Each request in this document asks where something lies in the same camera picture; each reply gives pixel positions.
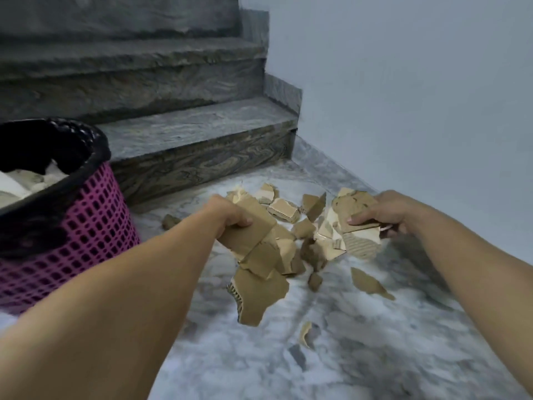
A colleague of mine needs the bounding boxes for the person's right hand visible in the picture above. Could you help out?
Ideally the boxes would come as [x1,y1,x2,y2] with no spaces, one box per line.
[346,190,417,240]

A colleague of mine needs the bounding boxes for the person's left hand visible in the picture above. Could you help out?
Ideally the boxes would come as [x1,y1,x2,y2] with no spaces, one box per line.
[206,194,254,242]

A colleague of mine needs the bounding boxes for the torn brown paper piece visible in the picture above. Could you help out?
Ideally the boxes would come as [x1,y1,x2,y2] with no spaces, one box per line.
[218,195,278,263]
[331,191,382,234]

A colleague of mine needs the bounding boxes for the torn corrugated paper piece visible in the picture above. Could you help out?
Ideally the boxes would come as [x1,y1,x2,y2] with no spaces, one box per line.
[341,227,383,259]
[226,266,290,328]

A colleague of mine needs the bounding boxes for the pile of brown paper pieces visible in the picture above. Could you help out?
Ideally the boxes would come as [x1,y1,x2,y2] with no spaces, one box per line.
[161,183,396,351]

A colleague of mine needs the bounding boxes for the pink bin with black liner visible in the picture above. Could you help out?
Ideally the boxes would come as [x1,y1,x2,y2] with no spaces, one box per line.
[0,117,142,315]

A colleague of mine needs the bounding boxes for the black plastic bag liner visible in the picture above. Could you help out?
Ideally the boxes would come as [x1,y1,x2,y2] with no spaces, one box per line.
[0,117,112,259]

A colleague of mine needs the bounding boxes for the cardboard scraps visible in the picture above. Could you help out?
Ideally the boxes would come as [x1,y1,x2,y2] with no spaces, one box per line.
[0,160,69,209]

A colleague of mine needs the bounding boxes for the person's left forearm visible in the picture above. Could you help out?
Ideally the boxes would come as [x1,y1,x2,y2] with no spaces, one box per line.
[0,208,228,400]

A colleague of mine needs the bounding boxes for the person's right forearm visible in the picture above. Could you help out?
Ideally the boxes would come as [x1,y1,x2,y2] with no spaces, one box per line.
[399,203,533,394]

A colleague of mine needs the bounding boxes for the grey granite staircase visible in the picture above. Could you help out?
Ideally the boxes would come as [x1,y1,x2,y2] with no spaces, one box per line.
[0,0,303,207]

